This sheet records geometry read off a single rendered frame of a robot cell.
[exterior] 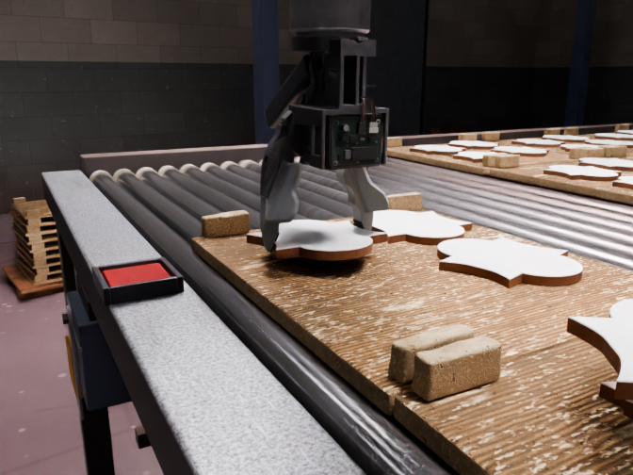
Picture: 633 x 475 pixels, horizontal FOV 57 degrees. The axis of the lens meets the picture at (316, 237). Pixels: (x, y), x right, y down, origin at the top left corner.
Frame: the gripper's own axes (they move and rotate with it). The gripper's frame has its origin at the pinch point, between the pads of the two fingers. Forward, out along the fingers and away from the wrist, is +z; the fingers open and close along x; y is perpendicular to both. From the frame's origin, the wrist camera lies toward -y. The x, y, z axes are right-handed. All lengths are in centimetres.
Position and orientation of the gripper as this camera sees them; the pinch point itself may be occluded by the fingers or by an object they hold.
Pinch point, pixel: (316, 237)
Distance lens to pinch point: 61.7
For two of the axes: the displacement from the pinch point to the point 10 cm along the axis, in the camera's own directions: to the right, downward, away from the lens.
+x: 8.8, -1.3, 4.6
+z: -0.1, 9.6, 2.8
